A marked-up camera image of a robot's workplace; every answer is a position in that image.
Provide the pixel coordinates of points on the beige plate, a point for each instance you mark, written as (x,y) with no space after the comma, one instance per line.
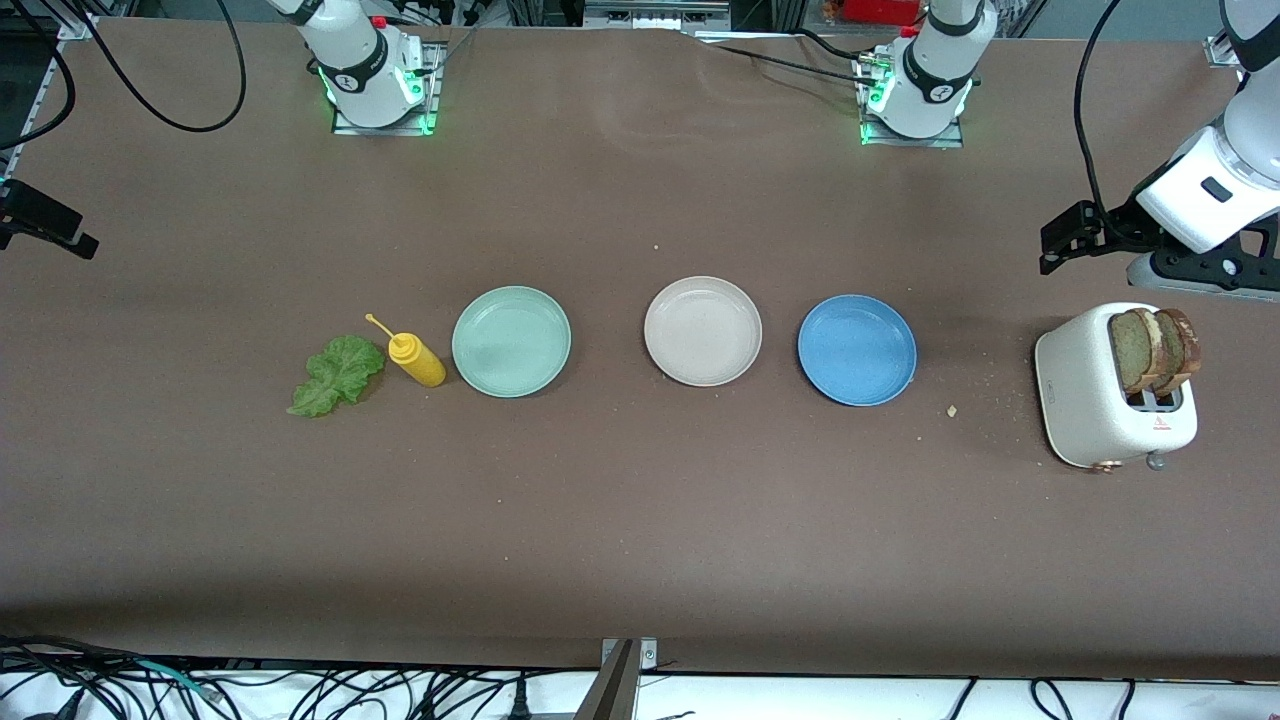
(703,331)

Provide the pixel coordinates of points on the black power plug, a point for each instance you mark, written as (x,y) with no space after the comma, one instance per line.
(519,700)

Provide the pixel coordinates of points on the green lettuce leaf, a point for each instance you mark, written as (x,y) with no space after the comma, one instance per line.
(340,370)

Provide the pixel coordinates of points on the yellow mustard squeeze bottle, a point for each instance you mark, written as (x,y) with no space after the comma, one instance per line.
(420,365)

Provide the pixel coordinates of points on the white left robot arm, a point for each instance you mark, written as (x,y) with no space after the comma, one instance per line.
(935,70)

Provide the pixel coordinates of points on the silver aluminium frame rail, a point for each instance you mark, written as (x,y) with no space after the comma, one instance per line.
(78,28)
(1222,50)

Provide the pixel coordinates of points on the red box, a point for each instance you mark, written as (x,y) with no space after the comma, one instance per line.
(880,10)

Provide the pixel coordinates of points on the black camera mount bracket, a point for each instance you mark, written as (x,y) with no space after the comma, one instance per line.
(1215,268)

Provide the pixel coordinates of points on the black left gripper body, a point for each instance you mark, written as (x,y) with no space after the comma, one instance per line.
(1118,224)

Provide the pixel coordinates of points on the light-crust bread slice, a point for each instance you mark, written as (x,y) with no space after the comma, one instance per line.
(1130,350)

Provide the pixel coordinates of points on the dark-crust bread slice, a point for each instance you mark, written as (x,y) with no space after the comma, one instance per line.
(1185,345)

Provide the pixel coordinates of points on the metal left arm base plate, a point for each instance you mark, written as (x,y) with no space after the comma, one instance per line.
(915,142)

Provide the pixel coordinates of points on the grey metal table bracket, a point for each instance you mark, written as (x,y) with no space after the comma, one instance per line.
(615,690)

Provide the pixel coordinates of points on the silver metal frame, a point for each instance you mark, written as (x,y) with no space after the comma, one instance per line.
(655,15)

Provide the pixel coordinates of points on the blue plate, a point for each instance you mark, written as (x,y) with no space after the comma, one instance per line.
(857,350)

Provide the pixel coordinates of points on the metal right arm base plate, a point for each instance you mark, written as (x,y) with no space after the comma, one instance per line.
(431,90)

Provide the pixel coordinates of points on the pale green plate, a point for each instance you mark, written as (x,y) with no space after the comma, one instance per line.
(511,342)

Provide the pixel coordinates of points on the white toaster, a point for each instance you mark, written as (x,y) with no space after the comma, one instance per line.
(1080,390)

